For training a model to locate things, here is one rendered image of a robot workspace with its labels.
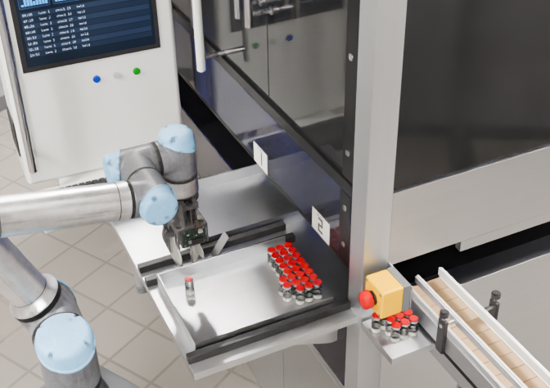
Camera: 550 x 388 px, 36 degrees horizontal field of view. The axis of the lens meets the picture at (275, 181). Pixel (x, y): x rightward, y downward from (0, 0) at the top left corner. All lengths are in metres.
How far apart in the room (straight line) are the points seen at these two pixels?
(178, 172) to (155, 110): 0.87
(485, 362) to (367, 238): 0.35
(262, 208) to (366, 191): 0.61
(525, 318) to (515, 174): 0.50
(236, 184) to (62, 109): 0.56
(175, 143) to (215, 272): 0.47
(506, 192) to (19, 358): 1.95
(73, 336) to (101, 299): 1.65
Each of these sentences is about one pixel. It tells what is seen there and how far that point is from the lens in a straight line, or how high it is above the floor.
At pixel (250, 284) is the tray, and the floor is 0.88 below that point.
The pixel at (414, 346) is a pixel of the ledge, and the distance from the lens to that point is 1.92.
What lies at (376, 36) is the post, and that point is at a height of 1.58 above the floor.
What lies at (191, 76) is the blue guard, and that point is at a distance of 2.68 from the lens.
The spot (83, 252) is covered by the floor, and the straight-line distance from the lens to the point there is 3.68.
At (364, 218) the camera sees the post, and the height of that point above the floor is 1.17.
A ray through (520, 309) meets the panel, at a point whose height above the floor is 0.72.
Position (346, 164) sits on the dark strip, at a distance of 1.80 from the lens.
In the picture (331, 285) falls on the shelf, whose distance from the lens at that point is 2.05.
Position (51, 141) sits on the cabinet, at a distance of 2.59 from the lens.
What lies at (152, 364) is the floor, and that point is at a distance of 3.13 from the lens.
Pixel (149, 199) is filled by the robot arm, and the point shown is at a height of 1.31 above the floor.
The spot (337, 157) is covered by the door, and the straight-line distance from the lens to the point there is 1.85.
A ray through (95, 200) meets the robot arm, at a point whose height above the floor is 1.33.
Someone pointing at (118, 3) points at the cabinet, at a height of 1.33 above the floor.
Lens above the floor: 2.22
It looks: 34 degrees down
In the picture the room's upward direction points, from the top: 1 degrees counter-clockwise
